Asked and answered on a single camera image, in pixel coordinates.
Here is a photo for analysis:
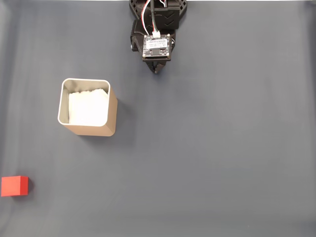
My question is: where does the red cube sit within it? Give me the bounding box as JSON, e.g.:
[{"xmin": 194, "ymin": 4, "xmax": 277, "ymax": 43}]
[{"xmin": 0, "ymin": 176, "xmax": 29, "ymax": 198}]

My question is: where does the tan metal box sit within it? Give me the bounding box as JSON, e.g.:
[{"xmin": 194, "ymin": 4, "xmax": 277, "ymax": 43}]
[{"xmin": 57, "ymin": 78, "xmax": 118, "ymax": 137}]

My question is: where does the white paper padding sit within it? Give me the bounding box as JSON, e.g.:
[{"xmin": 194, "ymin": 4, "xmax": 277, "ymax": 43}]
[{"xmin": 68, "ymin": 88, "xmax": 109, "ymax": 124}]

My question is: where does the dark grey table cloth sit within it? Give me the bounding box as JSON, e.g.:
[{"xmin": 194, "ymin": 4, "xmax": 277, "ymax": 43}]
[{"xmin": 0, "ymin": 1, "xmax": 316, "ymax": 237}]

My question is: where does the camera circuit board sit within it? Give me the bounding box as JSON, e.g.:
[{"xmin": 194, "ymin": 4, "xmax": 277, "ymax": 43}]
[{"xmin": 142, "ymin": 32, "xmax": 171, "ymax": 61}]

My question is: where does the black camera cable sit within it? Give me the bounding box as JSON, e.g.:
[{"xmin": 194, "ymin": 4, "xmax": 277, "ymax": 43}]
[{"xmin": 150, "ymin": 0, "xmax": 161, "ymax": 38}]

